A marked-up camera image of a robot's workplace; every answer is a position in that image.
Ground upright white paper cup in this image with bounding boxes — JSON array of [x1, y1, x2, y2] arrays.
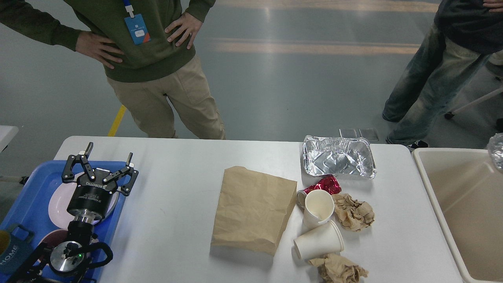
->
[[303, 189, 335, 230]]

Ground person in green sweater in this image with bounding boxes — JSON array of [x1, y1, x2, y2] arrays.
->
[[1, 0, 226, 140]]

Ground aluminium foil tray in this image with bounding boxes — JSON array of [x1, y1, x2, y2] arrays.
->
[[303, 136, 376, 179]]

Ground clear floor plate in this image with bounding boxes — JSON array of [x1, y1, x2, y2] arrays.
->
[[358, 128, 379, 142], [339, 128, 359, 138]]

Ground person in blue jeans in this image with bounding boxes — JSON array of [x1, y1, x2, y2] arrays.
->
[[382, 0, 503, 151]]

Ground brown paper bag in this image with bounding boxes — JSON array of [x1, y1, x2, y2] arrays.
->
[[211, 166, 297, 256]]

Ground teal mug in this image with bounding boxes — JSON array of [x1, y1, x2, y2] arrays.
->
[[0, 223, 35, 274]]

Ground lying white paper cup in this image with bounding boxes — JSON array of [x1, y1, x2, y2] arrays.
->
[[294, 220, 345, 260]]

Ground chair leg with caster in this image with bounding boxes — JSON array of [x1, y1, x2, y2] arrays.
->
[[444, 86, 503, 120]]

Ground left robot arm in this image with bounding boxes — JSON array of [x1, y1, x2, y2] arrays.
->
[[7, 143, 139, 283]]

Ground blue id badge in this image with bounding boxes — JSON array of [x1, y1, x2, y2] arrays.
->
[[124, 14, 151, 45]]

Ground clear plastic bag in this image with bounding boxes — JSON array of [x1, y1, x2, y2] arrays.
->
[[487, 133, 503, 171]]

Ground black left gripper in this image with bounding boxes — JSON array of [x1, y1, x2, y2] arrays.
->
[[61, 142, 139, 221]]

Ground brown paper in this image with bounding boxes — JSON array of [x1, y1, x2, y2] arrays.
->
[[308, 253, 369, 283], [332, 193, 375, 232]]

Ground beige plastic bin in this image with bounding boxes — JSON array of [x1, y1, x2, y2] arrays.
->
[[413, 147, 503, 283]]

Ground clear floor plate left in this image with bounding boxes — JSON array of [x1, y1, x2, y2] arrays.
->
[[339, 128, 359, 138]]

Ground white side table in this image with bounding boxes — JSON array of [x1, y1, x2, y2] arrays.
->
[[0, 125, 19, 152]]

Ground clear floor plate right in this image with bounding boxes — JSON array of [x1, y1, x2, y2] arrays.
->
[[358, 128, 379, 142]]

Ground pink mug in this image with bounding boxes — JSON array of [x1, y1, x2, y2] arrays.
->
[[39, 229, 99, 260]]

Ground pink plate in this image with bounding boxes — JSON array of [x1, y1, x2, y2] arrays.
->
[[48, 182, 120, 229]]

